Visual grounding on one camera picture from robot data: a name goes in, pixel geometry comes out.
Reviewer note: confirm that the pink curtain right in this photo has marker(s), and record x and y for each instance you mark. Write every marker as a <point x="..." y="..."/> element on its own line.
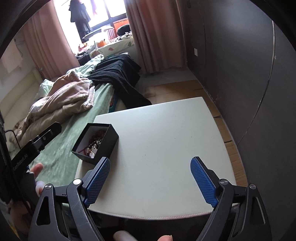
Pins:
<point x="158" y="35"/>

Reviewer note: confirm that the orange box on sill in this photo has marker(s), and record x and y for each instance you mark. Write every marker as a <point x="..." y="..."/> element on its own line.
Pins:
<point x="119" y="23"/>

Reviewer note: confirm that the hanging dark clothes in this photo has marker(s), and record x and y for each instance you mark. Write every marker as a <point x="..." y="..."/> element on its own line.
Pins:
<point x="80" y="17"/>

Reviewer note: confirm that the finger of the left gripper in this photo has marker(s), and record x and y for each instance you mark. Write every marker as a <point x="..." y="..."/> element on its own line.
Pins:
<point x="45" y="137"/>

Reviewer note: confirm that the person's right hand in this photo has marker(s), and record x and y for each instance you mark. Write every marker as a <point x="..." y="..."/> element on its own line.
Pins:
<point x="126" y="236"/>

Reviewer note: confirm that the pink curtain left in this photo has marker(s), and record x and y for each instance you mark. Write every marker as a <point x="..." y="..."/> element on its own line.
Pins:
<point x="47" y="43"/>

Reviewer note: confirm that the black round bag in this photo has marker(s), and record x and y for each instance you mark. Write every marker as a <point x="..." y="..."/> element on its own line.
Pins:
<point x="123" y="30"/>

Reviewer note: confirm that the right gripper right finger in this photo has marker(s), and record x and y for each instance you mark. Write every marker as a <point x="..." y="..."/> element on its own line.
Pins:
<point x="202" y="176"/>

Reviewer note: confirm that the floral patterned cushion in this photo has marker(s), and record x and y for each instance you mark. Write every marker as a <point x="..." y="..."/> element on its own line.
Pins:
<point x="120" y="44"/>

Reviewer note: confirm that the green bed blanket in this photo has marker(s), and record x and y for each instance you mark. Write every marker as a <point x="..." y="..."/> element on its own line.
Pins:
<point x="59" y="162"/>

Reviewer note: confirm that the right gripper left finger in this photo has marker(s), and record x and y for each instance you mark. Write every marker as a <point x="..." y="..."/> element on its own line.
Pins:
<point x="94" y="180"/>

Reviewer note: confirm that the pink curtain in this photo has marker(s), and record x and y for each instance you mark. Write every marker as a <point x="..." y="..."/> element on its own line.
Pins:
<point x="158" y="35"/>
<point x="47" y="43"/>

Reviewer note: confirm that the black jewelry box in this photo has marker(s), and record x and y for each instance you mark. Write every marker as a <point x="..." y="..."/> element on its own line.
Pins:
<point x="97" y="140"/>

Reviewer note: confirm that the white leather headboard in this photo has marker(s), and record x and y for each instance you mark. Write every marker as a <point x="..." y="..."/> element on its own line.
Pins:
<point x="16" y="104"/>

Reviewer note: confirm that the pink fleece blanket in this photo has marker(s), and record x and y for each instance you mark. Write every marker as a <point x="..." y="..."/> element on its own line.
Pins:
<point x="69" y="95"/>

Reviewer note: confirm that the person's left hand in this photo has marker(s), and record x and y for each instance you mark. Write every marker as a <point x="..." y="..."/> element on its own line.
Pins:
<point x="23" y="205"/>

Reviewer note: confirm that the black knitted garment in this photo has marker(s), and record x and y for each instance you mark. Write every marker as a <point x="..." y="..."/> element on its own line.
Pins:
<point x="123" y="73"/>

